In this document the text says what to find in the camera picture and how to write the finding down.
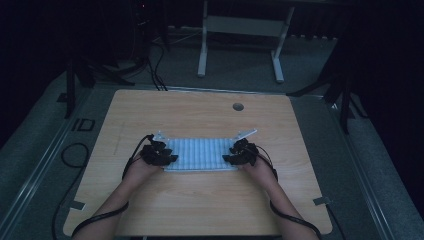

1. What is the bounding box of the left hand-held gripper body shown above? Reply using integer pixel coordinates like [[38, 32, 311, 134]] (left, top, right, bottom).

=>
[[140, 130, 169, 167]]

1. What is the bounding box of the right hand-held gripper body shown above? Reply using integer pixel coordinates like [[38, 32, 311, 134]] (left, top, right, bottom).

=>
[[231, 128, 260, 167]]

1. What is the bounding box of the blue striped towel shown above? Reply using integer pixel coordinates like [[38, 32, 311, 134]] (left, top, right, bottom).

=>
[[162, 137, 240, 173]]

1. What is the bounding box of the person's left hand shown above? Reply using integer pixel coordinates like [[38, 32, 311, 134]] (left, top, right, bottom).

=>
[[121, 156, 165, 189]]

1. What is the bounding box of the person's right hand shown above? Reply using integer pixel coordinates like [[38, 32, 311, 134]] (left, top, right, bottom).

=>
[[240, 155, 280, 190]]

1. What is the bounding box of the black metal stand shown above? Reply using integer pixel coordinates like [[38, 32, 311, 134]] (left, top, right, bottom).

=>
[[285, 71, 369, 135], [56, 56, 136, 120]]

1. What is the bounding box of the bundle of black cables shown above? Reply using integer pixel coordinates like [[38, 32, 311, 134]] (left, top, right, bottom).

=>
[[131, 19, 169, 92]]

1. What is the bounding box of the looped black floor cable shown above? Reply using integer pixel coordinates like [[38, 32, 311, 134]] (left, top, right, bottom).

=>
[[60, 142, 91, 169]]

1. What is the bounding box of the metal floor rail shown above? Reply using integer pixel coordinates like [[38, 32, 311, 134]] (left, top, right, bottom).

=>
[[324, 96, 398, 240], [0, 87, 96, 234]]

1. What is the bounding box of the long black floor cable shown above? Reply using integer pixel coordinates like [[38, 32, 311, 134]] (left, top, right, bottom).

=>
[[50, 171, 86, 240]]

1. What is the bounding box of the white metal desk frame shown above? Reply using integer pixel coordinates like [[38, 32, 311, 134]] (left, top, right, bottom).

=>
[[197, 0, 296, 84]]

